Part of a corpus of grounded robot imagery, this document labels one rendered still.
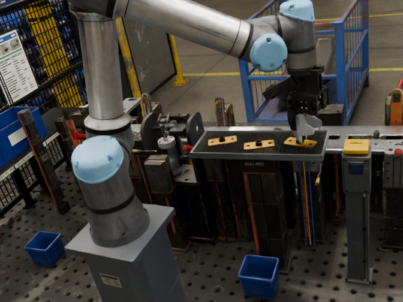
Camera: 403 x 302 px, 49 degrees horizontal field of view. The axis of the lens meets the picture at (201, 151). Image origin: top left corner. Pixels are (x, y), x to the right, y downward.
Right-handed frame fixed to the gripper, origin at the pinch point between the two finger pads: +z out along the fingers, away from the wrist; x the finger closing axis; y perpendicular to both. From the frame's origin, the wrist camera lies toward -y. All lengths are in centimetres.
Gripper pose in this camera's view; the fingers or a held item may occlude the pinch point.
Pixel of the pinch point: (300, 136)
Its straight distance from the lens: 121.3
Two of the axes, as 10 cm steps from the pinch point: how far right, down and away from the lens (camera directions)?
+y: 7.8, 1.6, -6.1
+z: 1.9, 8.6, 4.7
